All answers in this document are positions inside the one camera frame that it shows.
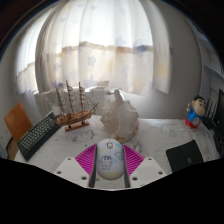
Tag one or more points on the white cartoon-print computer mouse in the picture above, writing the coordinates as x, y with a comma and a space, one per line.
110, 161

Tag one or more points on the orange wooden chair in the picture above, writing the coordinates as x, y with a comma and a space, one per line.
17, 121

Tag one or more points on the large white conch shell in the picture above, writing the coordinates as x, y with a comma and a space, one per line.
120, 120

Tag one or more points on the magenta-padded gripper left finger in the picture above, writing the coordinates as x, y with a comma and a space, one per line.
75, 170

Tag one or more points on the sheer white star-print curtain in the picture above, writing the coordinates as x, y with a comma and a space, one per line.
100, 46

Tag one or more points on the white printed tablecloth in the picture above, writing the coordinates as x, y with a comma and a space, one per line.
160, 136

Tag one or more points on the wooden sailing ship model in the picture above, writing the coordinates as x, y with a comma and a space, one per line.
75, 117

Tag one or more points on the cartoon boy figurine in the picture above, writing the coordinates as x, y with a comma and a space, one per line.
194, 113

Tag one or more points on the black keyboard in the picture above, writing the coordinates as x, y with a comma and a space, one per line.
37, 136

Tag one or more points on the black mouse pad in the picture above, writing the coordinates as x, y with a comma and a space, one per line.
185, 156

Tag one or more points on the black monitor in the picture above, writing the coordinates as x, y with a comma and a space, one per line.
220, 123

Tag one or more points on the white wall shelf unit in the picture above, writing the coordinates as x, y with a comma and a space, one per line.
213, 63

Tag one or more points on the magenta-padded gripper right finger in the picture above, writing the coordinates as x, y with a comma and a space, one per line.
145, 170

